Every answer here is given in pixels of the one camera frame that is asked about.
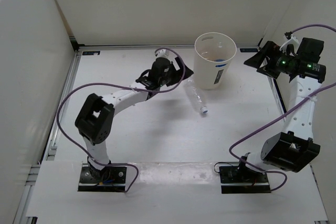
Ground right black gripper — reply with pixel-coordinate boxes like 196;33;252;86
244;41;298;80

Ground clear plastic bottle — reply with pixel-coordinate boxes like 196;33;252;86
184;78;208;115

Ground blue label water bottle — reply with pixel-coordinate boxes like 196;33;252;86
214;59;227;68

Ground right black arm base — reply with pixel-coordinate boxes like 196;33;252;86
214;162;271;194

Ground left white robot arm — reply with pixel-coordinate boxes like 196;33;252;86
75;57;193;182

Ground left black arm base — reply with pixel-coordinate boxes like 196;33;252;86
78;164;127;193

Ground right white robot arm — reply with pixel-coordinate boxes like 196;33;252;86
236;37;326;182

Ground cream plastic bin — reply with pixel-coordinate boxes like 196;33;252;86
193;32;237;90

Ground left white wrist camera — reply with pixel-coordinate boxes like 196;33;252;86
154;49;170;59

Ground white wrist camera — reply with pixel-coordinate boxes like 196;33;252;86
154;49;170;59
279;31;299;56

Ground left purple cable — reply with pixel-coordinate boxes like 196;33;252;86
56;48;188;193

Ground purple cable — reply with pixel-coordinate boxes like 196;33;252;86
229;24;336;193
56;48;188;193

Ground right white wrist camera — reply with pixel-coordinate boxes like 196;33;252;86
279;31;299;56

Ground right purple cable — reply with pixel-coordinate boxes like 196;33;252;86
229;24;336;193

